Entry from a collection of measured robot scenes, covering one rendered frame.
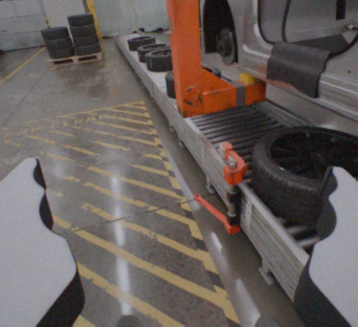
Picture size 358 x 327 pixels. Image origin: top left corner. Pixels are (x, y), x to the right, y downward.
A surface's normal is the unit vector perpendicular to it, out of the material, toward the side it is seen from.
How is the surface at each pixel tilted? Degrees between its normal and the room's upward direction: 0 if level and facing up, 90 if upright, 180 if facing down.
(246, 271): 0
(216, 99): 90
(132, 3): 90
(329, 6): 87
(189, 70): 90
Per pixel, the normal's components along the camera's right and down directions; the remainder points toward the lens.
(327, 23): 0.17, -0.15
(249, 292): -0.09, -0.85
